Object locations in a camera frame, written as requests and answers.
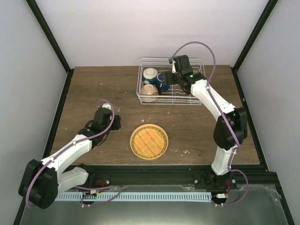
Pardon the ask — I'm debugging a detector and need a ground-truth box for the dark blue mug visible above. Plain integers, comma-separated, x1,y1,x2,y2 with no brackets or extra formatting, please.
157,72,169,92

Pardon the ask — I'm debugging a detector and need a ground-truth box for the white bowl teal outside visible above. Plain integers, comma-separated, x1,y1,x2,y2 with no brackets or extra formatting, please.
142,67,158,85

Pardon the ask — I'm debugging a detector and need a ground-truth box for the white wire dish rack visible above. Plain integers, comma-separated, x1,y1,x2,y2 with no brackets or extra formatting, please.
136,57,202,105

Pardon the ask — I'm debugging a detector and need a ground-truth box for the small white bowl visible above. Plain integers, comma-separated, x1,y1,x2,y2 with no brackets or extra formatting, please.
140,84,159,96

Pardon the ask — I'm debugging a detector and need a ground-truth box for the round bamboo steamer tray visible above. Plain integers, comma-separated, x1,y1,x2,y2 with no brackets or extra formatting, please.
129,124,169,161

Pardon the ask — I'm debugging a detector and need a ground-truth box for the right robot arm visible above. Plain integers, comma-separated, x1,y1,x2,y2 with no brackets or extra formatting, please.
162,55,248,189

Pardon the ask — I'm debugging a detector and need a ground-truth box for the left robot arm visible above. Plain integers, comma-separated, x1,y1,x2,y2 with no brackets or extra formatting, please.
18,103,120,209

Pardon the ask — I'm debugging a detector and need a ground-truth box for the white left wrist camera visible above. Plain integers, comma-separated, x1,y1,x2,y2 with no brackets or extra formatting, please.
101,103,112,111

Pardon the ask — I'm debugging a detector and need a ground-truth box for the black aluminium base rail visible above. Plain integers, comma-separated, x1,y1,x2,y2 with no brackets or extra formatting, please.
83,165,279,191

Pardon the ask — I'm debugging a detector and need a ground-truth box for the light blue slotted cable duct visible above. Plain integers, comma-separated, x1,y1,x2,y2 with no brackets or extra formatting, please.
55,192,212,203

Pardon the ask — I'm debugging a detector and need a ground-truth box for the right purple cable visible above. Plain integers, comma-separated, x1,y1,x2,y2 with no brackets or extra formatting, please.
171,41,249,207

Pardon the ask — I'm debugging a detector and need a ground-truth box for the right black frame post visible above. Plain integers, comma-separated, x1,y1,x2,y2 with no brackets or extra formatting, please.
232,0,278,72

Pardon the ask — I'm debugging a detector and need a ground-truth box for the black frame post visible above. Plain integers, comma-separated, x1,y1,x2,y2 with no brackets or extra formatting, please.
232,0,278,72
26,0,72,74

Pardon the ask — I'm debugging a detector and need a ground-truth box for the left black frame post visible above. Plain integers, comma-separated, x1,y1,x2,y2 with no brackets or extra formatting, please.
26,0,72,74

